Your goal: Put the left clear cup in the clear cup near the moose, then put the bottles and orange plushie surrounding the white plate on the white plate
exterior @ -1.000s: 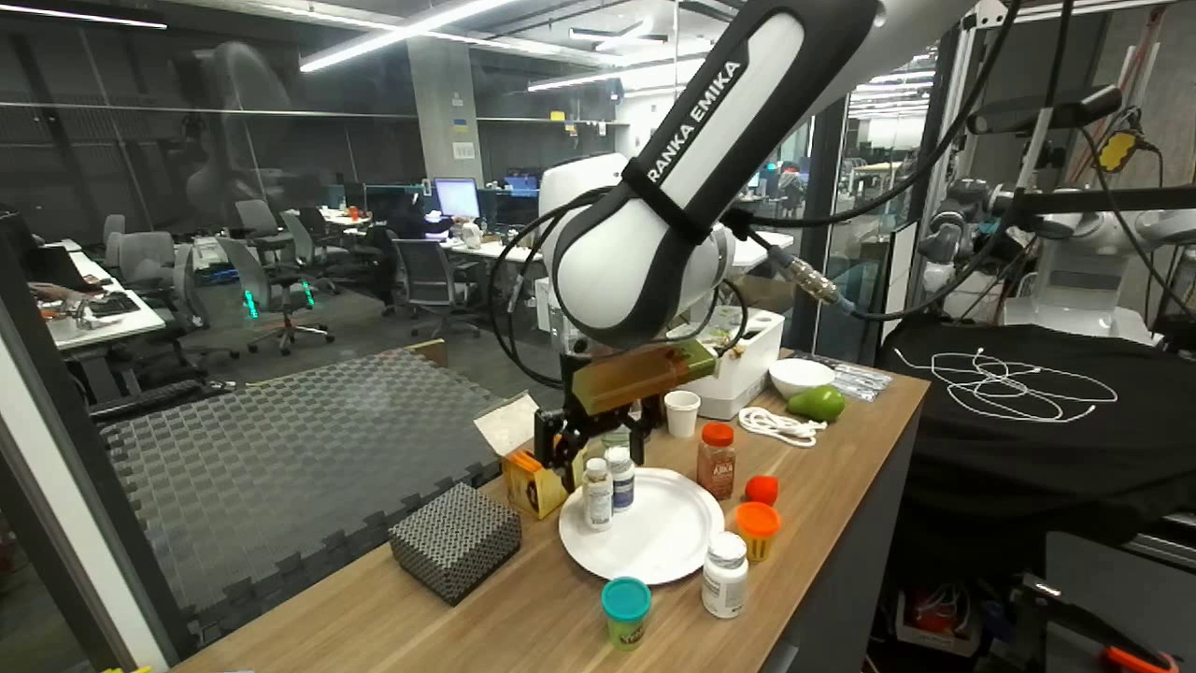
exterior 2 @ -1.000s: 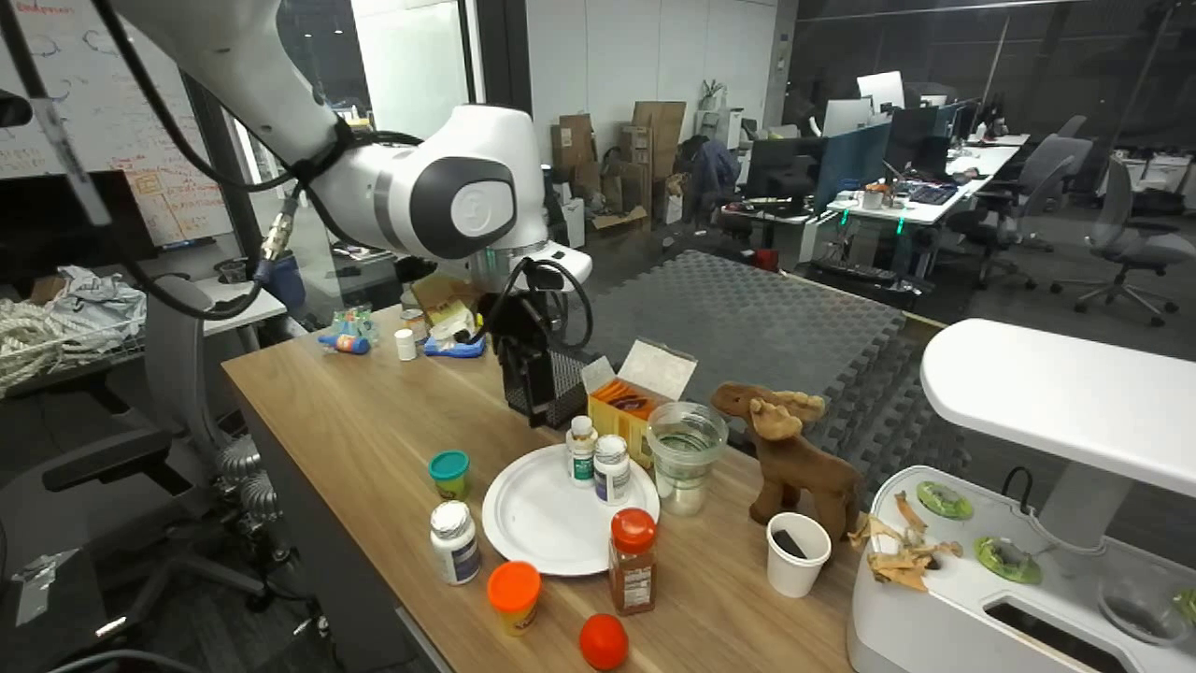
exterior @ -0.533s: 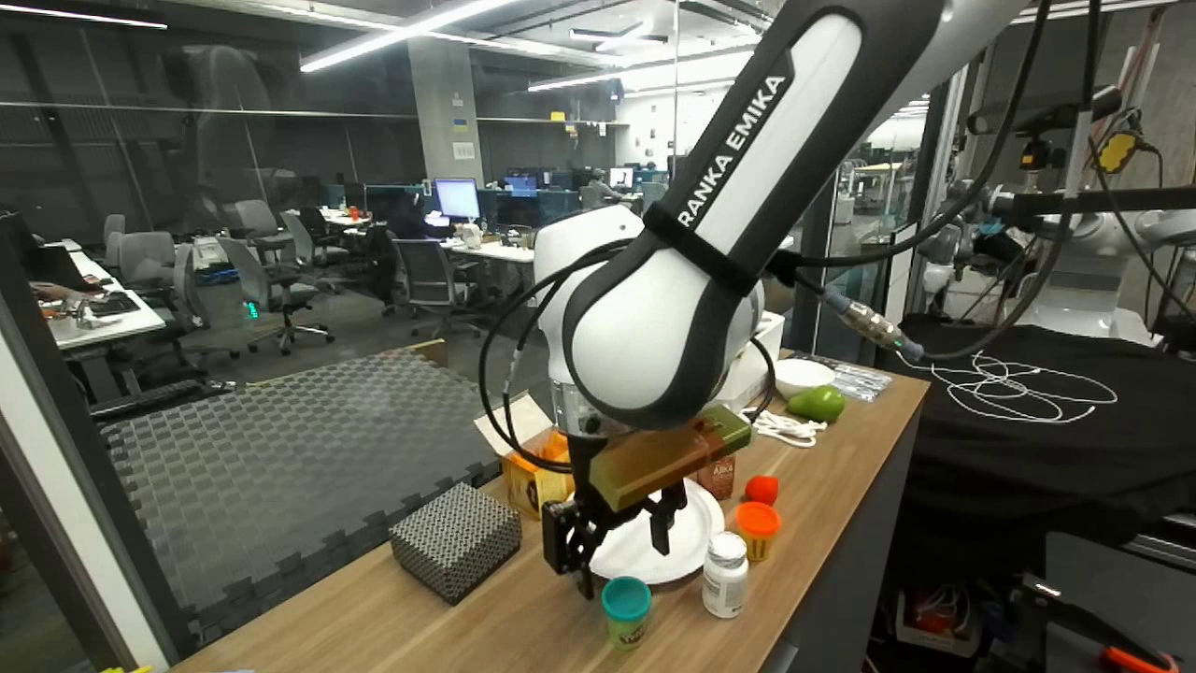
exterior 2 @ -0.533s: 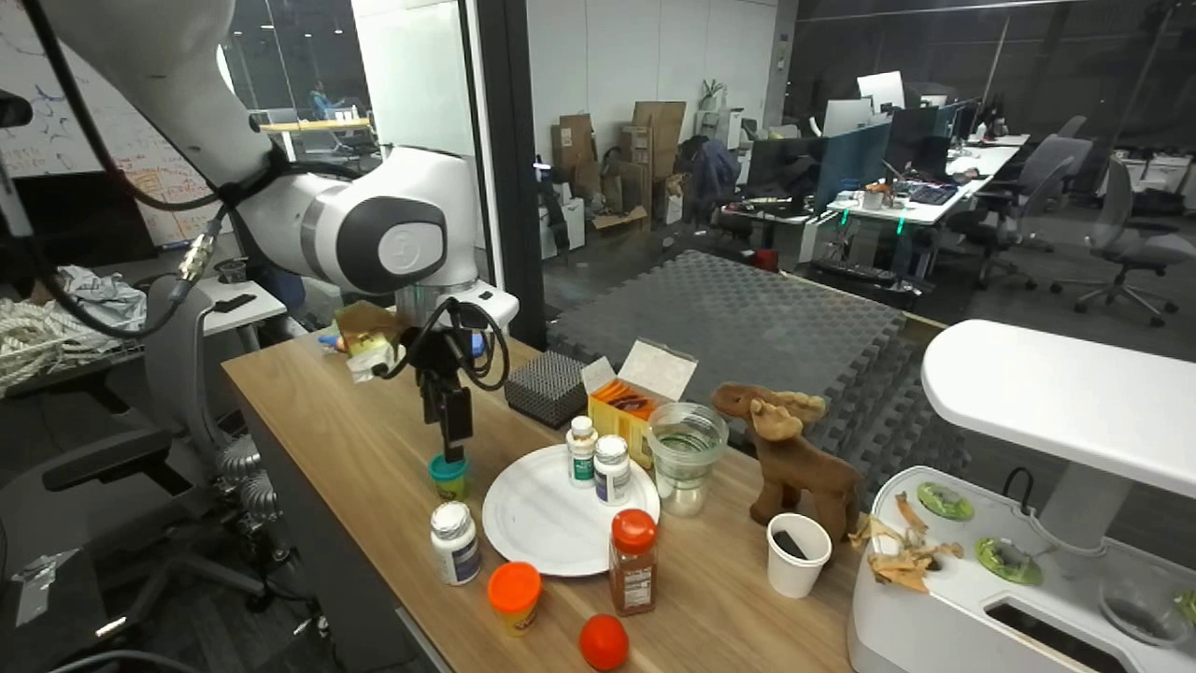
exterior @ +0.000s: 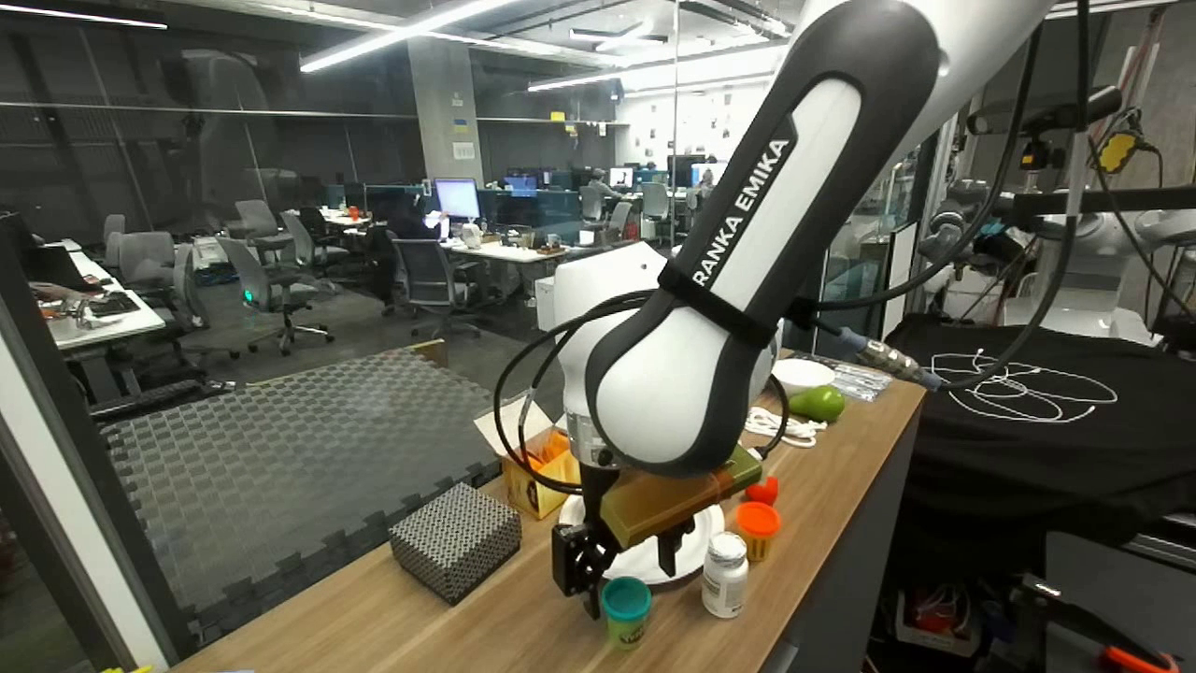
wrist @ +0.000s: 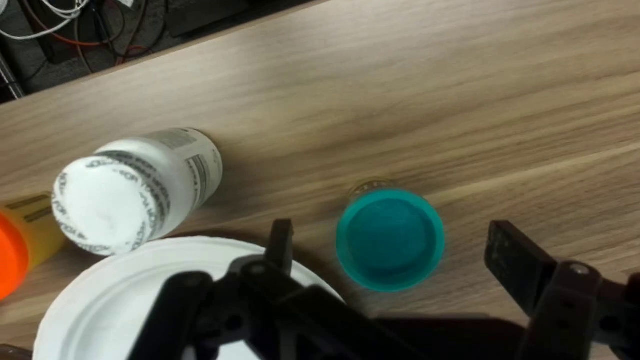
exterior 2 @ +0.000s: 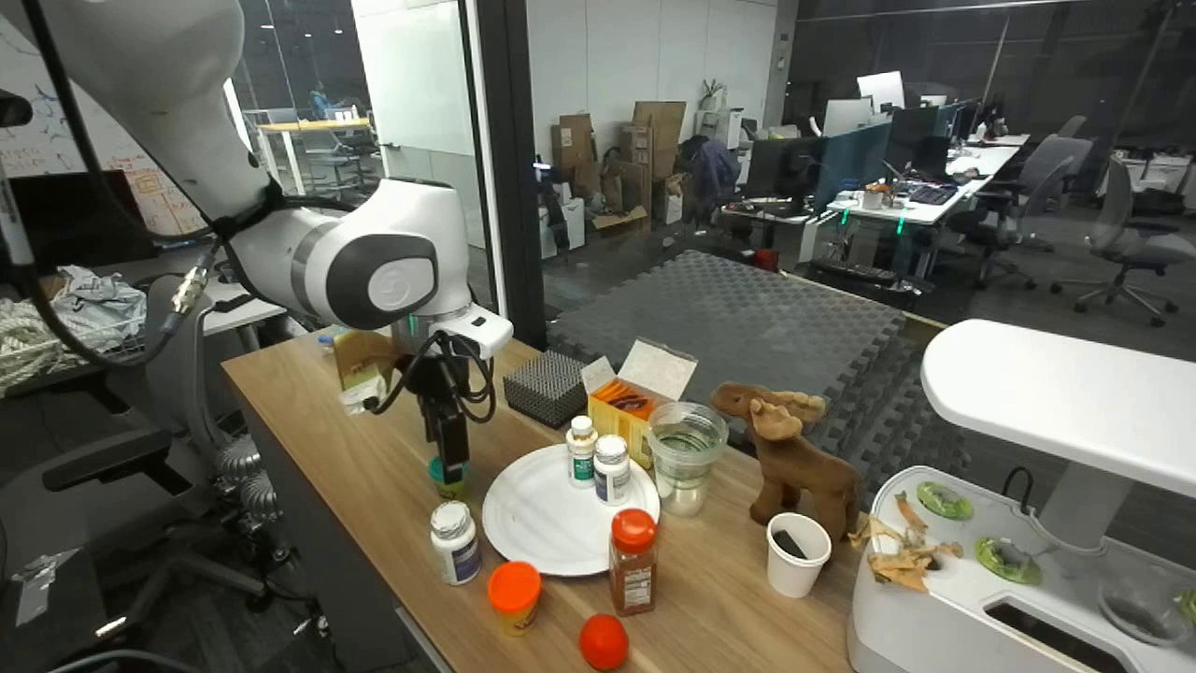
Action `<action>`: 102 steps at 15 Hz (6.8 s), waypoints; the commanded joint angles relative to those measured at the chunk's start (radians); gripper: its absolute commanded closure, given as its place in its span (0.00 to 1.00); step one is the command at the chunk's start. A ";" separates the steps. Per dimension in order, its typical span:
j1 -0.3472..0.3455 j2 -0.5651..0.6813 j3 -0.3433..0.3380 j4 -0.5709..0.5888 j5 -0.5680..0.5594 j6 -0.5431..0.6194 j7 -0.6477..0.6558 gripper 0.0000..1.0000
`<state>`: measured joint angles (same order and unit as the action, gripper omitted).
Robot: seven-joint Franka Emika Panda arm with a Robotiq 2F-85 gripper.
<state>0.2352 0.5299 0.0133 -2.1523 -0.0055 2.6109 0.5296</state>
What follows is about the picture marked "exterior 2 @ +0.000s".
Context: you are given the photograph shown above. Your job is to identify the white pill bottle green label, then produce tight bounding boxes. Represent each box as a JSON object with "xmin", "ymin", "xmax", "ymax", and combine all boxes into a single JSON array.
[{"xmin": 564, "ymin": 410, "xmax": 601, "ymax": 485}]

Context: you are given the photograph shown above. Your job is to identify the pile of light cloth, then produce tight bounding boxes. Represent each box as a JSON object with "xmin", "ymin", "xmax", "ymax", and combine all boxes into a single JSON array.
[{"xmin": 0, "ymin": 261, "xmax": 149, "ymax": 398}]

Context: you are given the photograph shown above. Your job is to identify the clear plastic cup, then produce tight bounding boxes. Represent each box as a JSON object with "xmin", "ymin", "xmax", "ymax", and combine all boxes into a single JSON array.
[
  {"xmin": 645, "ymin": 400, "xmax": 731, "ymax": 484},
  {"xmin": 651, "ymin": 440, "xmax": 726, "ymax": 520}
]

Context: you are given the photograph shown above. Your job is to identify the stacked cardboard boxes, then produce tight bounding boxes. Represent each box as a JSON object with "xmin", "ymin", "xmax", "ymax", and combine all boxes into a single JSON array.
[{"xmin": 552, "ymin": 96, "xmax": 690, "ymax": 228}]

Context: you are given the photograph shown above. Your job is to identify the black glass wall frame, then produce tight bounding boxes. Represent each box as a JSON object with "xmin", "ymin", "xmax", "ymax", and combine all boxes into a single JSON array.
[{"xmin": 473, "ymin": 0, "xmax": 550, "ymax": 350}]

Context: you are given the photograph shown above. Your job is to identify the small white paper cup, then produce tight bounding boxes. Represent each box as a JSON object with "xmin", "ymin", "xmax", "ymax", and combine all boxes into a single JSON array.
[{"xmin": 763, "ymin": 507, "xmax": 836, "ymax": 601}]

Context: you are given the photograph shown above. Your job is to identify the dark mesh office chair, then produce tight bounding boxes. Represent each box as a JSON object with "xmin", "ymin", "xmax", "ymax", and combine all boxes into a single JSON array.
[{"xmin": 1077, "ymin": 161, "xmax": 1196, "ymax": 329}]

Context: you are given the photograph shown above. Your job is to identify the grey patterned box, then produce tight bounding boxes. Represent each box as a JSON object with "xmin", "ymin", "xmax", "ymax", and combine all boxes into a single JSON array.
[{"xmin": 500, "ymin": 349, "xmax": 590, "ymax": 430}]

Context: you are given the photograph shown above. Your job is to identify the white backed monitor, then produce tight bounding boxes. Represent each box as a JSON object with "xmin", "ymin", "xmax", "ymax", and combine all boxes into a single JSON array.
[{"xmin": 855, "ymin": 69, "xmax": 910, "ymax": 115}]

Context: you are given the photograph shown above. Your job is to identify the grey foam floor mat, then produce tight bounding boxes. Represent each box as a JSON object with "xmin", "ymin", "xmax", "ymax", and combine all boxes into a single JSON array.
[{"xmin": 547, "ymin": 247, "xmax": 956, "ymax": 500}]

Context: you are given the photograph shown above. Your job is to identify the grey swivel chair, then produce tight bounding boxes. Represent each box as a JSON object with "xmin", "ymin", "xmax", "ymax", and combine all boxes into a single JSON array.
[{"xmin": 0, "ymin": 272, "xmax": 312, "ymax": 673}]

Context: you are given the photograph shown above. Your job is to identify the open yellow tea box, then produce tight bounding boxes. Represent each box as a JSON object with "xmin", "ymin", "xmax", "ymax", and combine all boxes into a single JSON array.
[{"xmin": 578, "ymin": 337, "xmax": 701, "ymax": 470}]

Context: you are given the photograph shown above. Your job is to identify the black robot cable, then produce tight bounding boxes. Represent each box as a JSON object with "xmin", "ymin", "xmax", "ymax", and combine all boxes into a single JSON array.
[{"xmin": 370, "ymin": 329, "xmax": 500, "ymax": 425}]

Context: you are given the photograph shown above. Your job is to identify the spice bottle orange lid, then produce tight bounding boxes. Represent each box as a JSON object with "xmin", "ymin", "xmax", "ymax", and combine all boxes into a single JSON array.
[{"xmin": 604, "ymin": 505, "xmax": 661, "ymax": 616}]

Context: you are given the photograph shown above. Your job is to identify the white paper plate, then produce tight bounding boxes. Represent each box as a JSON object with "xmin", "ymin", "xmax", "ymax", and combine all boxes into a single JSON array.
[{"xmin": 478, "ymin": 440, "xmax": 666, "ymax": 578}]

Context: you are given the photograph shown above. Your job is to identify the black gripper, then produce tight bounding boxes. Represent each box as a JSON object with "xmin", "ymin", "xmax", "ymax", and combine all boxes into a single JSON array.
[{"xmin": 414, "ymin": 354, "xmax": 482, "ymax": 485}]

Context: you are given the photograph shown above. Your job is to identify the yellow bottle orange lid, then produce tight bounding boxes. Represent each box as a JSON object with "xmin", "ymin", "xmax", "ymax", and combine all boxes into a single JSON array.
[{"xmin": 482, "ymin": 556, "xmax": 547, "ymax": 631}]

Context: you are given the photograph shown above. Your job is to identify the white indoor planter appliance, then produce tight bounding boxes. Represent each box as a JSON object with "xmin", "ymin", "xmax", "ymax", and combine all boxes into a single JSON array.
[{"xmin": 848, "ymin": 315, "xmax": 1196, "ymax": 673}]

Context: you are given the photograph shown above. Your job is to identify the brown moose toy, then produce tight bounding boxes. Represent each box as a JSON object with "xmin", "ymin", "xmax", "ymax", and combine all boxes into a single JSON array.
[{"xmin": 706, "ymin": 380, "xmax": 867, "ymax": 542}]

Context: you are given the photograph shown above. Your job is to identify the office desk with monitors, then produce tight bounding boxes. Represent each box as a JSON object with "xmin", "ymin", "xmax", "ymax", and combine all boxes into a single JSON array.
[{"xmin": 827, "ymin": 135, "xmax": 1031, "ymax": 295}]

